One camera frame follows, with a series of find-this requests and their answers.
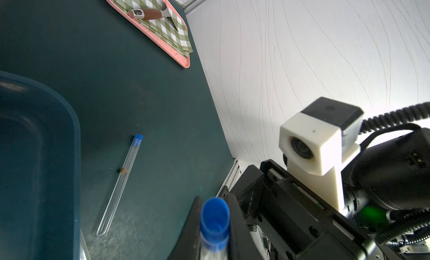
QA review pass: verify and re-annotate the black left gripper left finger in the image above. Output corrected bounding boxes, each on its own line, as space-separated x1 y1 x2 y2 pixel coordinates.
168 197 202 260

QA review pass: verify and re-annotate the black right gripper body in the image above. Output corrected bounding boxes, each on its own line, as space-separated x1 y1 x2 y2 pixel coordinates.
228 160 376 260

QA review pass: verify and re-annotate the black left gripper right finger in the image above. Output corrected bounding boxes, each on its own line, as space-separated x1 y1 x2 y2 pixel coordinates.
226 193 263 260

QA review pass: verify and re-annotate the test tube with blue cap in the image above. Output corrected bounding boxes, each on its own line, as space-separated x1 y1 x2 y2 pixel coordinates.
96 134 143 238

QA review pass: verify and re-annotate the blue translucent plastic container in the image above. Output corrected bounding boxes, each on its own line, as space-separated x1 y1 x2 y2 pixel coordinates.
1 71 81 260

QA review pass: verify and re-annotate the pink tray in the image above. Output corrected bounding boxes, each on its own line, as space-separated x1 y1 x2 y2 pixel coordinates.
106 0 193 69

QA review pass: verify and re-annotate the green checkered cloth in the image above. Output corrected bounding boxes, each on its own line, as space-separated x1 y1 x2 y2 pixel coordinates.
111 0 193 58

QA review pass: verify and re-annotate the spatula with wooden handle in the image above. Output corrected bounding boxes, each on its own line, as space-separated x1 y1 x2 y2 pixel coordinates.
128 8 178 30

